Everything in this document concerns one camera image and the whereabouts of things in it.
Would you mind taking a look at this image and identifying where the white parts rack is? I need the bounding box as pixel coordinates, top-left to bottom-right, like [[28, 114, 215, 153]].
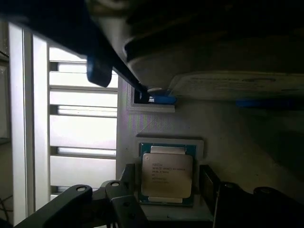
[[116, 77, 304, 228]]

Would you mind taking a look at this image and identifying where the black graphics card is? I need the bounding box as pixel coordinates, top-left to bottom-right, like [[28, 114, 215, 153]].
[[0, 0, 304, 108]]

